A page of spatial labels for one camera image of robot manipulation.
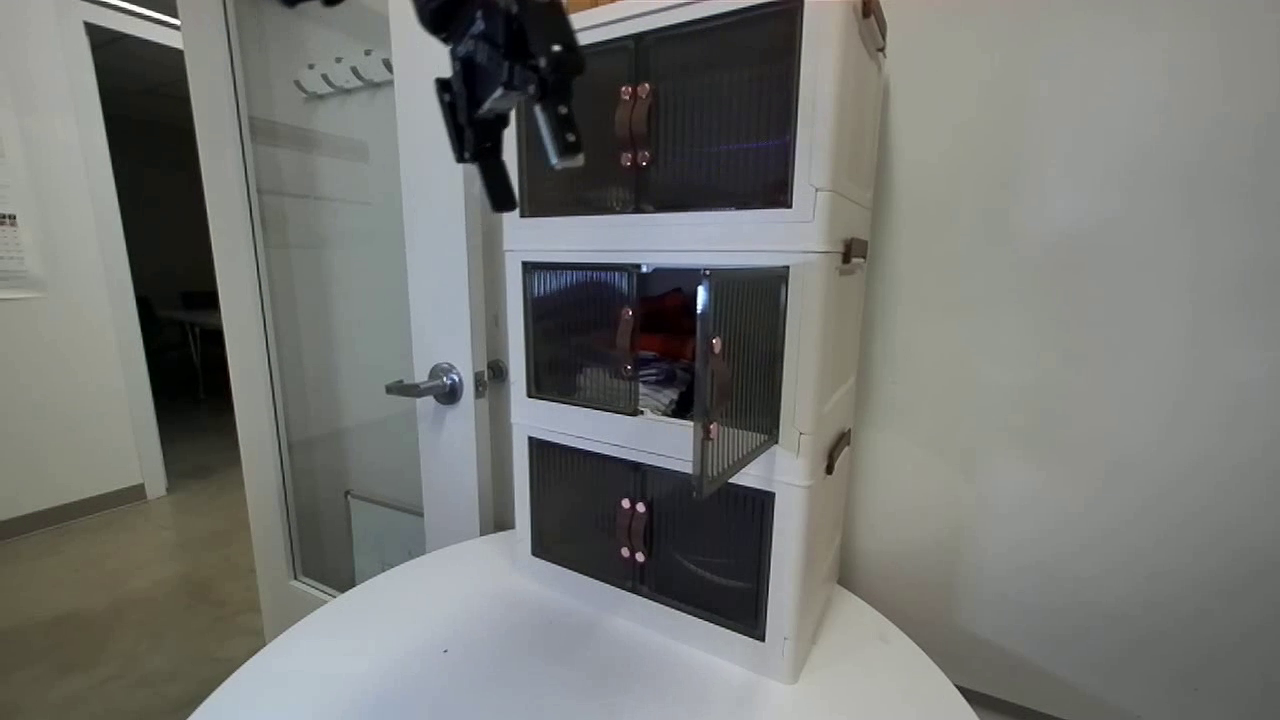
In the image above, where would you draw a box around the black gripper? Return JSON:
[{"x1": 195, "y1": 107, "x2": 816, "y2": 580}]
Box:
[{"x1": 410, "y1": 0, "x2": 590, "y2": 215}]

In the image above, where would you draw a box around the dark translucent cabinet door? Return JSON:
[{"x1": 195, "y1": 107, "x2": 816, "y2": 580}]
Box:
[
  {"x1": 520, "y1": 260, "x2": 642, "y2": 421},
  {"x1": 527, "y1": 437, "x2": 641, "y2": 577},
  {"x1": 627, "y1": 470, "x2": 781, "y2": 645},
  {"x1": 687, "y1": 271, "x2": 792, "y2": 501},
  {"x1": 632, "y1": 0, "x2": 808, "y2": 215},
  {"x1": 510, "y1": 51, "x2": 642, "y2": 218}
]

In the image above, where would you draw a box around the white three compartment cabinet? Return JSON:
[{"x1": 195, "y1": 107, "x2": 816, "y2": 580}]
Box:
[{"x1": 492, "y1": 0, "x2": 896, "y2": 686}]

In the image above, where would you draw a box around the white glass panel door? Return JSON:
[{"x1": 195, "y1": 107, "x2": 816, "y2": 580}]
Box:
[{"x1": 175, "y1": 0, "x2": 520, "y2": 630}]

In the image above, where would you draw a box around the red folded garment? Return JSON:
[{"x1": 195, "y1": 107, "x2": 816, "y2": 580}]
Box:
[{"x1": 636, "y1": 281, "x2": 698, "y2": 366}]

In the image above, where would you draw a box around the white blue folded garment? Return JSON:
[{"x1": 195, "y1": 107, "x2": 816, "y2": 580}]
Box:
[{"x1": 636, "y1": 376, "x2": 695, "y2": 421}]

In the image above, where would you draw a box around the white wall hook rack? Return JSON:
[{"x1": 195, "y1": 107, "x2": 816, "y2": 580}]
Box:
[{"x1": 291, "y1": 42, "x2": 399, "y2": 101}]

